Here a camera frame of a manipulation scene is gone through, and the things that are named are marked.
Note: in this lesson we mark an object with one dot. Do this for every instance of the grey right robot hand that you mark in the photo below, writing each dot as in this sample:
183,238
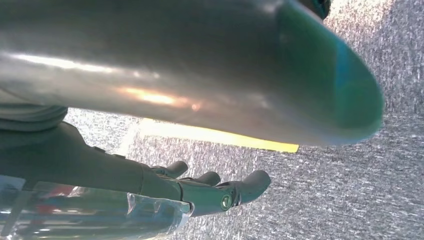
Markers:
99,165

